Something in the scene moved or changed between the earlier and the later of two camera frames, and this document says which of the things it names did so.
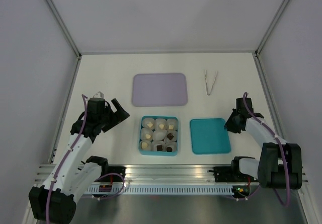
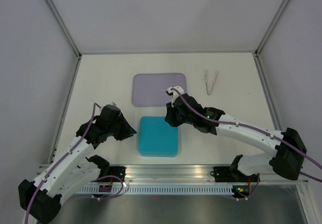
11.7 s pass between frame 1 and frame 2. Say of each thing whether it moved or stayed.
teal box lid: moved
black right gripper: moved
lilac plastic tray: stayed
